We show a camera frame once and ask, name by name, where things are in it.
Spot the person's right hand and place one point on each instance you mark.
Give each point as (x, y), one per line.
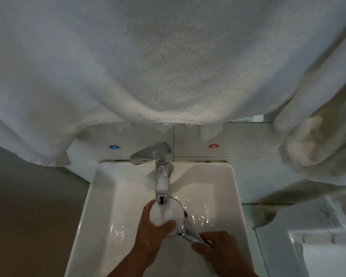
(222, 253)

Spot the white hanging towel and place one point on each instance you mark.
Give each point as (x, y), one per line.
(161, 60)

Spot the white ceramic sink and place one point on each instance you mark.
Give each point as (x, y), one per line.
(118, 216)

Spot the person's left hand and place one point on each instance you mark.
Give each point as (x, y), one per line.
(151, 236)

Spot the chrome shower head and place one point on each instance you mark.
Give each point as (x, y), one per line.
(168, 213)

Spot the chrome sink faucet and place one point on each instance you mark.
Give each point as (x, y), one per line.
(161, 170)

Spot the white toilet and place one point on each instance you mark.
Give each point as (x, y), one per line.
(323, 250)

